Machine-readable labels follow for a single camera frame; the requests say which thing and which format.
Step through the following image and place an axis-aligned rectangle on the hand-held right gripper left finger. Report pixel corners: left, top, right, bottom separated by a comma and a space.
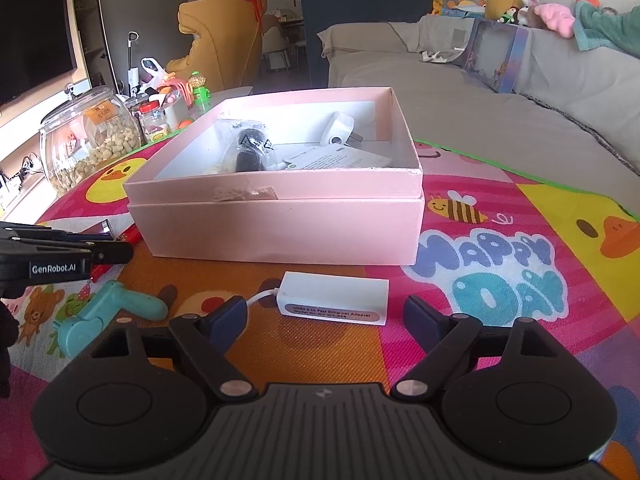
92, 296, 258, 401

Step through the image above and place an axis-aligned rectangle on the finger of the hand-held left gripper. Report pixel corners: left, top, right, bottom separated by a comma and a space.
0, 239, 135, 266
0, 220, 69, 242

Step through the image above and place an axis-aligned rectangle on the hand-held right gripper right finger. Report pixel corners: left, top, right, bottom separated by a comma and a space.
390, 295, 551, 401

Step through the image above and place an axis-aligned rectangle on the teal plastic toy tool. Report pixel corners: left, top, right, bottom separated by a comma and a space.
51, 280, 169, 360

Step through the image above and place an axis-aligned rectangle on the white ethernet adapter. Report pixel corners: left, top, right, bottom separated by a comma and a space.
245, 271, 390, 329

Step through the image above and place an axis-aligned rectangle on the pink cardboard box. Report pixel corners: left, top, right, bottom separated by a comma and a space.
123, 86, 426, 267

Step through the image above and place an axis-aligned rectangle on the black item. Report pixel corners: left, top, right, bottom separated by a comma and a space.
217, 116, 274, 174

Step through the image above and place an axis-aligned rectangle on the white printed package box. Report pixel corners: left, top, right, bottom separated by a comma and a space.
272, 142, 397, 172

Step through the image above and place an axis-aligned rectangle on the grey travel plug adapter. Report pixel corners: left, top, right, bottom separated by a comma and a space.
320, 111, 364, 149

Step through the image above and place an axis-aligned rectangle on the red pen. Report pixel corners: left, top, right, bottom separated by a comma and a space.
90, 226, 144, 282

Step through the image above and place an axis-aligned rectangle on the colourful cartoon play mat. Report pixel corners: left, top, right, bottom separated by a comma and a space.
0, 136, 640, 466

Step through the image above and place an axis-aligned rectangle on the glass jar of nuts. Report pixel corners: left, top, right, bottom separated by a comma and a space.
39, 85, 141, 197

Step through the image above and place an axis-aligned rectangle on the small red-lidded plastic jar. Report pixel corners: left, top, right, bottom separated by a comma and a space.
136, 101, 174, 144

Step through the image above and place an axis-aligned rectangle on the green toy bottle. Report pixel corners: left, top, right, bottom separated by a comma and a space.
189, 71, 214, 112

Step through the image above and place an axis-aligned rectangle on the white plastic bag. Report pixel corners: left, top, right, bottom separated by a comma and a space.
141, 57, 169, 92

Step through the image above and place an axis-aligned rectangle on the black television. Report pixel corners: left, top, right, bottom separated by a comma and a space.
0, 0, 81, 109

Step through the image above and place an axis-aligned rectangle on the white stick vacuum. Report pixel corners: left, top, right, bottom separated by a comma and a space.
125, 31, 141, 96

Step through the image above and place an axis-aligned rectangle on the grey sofa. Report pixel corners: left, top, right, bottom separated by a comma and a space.
317, 14, 640, 196

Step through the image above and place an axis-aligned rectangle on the yellow armchair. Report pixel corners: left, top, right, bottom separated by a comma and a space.
166, 0, 265, 93

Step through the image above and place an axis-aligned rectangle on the white dining chair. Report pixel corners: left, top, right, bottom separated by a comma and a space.
262, 25, 294, 74

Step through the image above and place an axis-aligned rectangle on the purple window gift box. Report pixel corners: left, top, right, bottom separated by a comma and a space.
460, 17, 530, 94

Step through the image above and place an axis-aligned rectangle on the dark blue cabinet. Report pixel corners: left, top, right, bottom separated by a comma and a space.
300, 0, 436, 89

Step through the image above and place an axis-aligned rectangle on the pink plush toy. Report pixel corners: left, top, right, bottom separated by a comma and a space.
535, 3, 576, 39

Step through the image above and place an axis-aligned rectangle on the teal blanket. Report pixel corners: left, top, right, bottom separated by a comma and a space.
572, 0, 640, 57

